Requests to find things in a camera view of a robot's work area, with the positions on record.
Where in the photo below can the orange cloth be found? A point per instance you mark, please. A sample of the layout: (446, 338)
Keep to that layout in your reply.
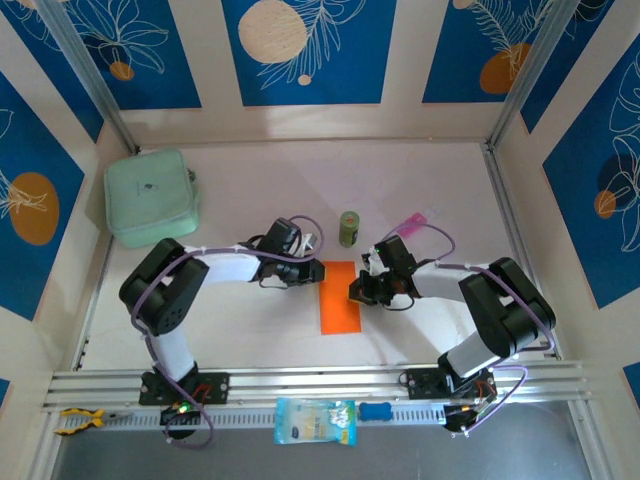
(337, 310)

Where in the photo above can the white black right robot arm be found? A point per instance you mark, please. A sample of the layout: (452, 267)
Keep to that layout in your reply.
(505, 310)

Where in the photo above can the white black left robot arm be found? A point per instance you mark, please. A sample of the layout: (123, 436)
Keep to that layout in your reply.
(170, 295)

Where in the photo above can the green cylindrical can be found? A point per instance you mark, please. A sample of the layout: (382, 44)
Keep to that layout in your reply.
(349, 229)

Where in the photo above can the pink plastic pill box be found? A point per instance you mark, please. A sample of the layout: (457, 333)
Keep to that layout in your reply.
(412, 221)

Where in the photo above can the clear plastic strip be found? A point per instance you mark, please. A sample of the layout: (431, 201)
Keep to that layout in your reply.
(435, 210)

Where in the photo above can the blue bone-shaped eraser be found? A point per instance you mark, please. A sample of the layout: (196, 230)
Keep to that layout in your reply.
(375, 411)

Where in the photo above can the blue wet wipes packet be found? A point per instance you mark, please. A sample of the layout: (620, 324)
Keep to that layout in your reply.
(315, 422)

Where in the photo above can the mint green zipper pouch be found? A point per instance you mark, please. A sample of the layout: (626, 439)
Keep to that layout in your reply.
(150, 197)

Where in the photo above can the yellow black pliers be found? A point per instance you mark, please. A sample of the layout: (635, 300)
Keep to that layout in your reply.
(80, 419)

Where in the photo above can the aluminium front rail frame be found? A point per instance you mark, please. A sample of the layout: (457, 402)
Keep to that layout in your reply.
(310, 382)

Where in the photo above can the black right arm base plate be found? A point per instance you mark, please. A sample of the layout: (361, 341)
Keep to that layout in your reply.
(422, 382)

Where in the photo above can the aluminium side rail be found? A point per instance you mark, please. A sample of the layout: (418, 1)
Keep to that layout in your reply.
(515, 235)

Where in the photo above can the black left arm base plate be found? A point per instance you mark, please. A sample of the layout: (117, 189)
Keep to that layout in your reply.
(215, 387)

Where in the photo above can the aluminium corner post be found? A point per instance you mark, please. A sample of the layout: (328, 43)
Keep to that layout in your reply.
(530, 75)
(90, 75)

